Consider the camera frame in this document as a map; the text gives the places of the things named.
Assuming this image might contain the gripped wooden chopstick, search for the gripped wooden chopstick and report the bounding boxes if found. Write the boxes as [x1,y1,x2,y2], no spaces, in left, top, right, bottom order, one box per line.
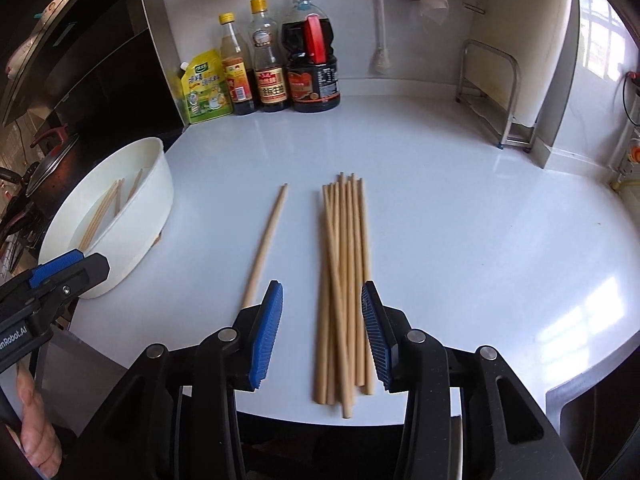
[328,183,354,419]

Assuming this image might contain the long curved wooden chopstick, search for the long curved wooden chopstick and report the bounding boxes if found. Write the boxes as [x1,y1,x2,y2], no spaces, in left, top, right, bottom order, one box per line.
[241,183,288,308]

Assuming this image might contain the person's left hand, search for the person's left hand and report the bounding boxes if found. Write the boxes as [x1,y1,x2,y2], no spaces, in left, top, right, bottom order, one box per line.
[1,362,62,479]

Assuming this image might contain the white plastic basin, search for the white plastic basin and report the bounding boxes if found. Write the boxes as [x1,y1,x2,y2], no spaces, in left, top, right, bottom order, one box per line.
[38,138,175,299]

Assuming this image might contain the brown cooking pot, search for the brown cooking pot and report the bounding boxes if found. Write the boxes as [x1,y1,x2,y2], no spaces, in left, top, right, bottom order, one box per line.
[26,125,82,219]

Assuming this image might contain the black range hood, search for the black range hood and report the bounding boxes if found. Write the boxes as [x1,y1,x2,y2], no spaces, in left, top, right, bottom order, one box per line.
[1,0,186,155]

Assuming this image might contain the yellow green seasoning pouch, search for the yellow green seasoning pouch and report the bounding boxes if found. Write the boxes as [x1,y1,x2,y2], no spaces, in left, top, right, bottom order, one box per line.
[180,49,232,125]

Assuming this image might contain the yellow cap vinegar bottle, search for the yellow cap vinegar bottle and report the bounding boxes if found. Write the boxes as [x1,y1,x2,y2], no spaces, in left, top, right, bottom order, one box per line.
[218,12,257,116]

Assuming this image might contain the yellow cap soy bottle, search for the yellow cap soy bottle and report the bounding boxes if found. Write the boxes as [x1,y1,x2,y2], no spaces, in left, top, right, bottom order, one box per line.
[248,0,290,113]

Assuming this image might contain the steel cutting board rack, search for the steel cutting board rack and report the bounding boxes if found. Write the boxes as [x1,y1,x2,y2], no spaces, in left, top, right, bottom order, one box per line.
[454,39,536,153]

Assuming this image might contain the white hanging brush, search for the white hanging brush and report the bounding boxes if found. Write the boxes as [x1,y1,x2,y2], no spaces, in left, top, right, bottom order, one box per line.
[373,0,390,75]

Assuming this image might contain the white cutting board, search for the white cutting board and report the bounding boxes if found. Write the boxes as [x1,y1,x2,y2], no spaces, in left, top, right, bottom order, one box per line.
[470,0,572,127]

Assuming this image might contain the large red handle soy bottle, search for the large red handle soy bottle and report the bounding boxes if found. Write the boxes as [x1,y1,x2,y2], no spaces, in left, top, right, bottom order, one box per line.
[280,0,341,113]

